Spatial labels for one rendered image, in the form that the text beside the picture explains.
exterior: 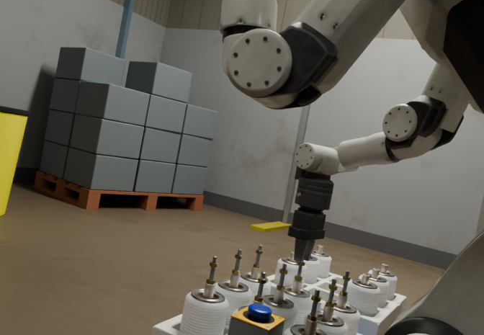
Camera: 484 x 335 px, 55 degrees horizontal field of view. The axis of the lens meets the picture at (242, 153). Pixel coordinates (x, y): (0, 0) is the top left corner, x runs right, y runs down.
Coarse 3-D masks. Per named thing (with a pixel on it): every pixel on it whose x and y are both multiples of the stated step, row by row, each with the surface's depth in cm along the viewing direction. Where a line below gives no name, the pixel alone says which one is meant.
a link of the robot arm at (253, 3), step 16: (224, 0) 58; (240, 0) 56; (256, 0) 56; (272, 0) 58; (224, 16) 58; (240, 16) 56; (256, 16) 56; (272, 16) 58; (224, 32) 58; (240, 32) 57; (224, 48) 58; (224, 64) 58; (288, 96) 58
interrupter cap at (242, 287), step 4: (220, 280) 114; (224, 280) 114; (228, 280) 115; (220, 284) 111; (224, 284) 112; (228, 284) 113; (240, 284) 114; (244, 284) 114; (224, 288) 109; (228, 288) 109; (232, 288) 109; (236, 288) 111; (240, 288) 111; (244, 288) 111; (248, 288) 112
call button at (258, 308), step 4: (252, 304) 78; (256, 304) 79; (260, 304) 79; (248, 308) 77; (252, 308) 76; (256, 308) 76; (260, 308) 77; (264, 308) 77; (268, 308) 77; (248, 312) 76; (252, 312) 76; (256, 312) 75; (260, 312) 75; (264, 312) 76; (268, 312) 76; (252, 316) 76; (256, 316) 76; (260, 316) 75; (264, 316) 75; (268, 316) 76; (260, 320) 76; (264, 320) 76
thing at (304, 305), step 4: (284, 296) 114; (288, 296) 113; (292, 296) 113; (292, 300) 112; (296, 300) 112; (300, 300) 113; (304, 300) 113; (308, 300) 114; (312, 300) 115; (296, 304) 112; (300, 304) 112; (304, 304) 113; (308, 304) 114; (312, 304) 115; (300, 308) 113; (304, 308) 113; (308, 308) 114; (300, 312) 112; (304, 312) 113; (308, 312) 114; (300, 316) 113; (304, 316) 113; (296, 320) 112; (300, 320) 113; (296, 324) 113
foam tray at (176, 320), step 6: (174, 318) 104; (180, 318) 105; (162, 324) 100; (168, 324) 100; (174, 324) 101; (180, 324) 103; (156, 330) 98; (162, 330) 97; (168, 330) 97; (174, 330) 98
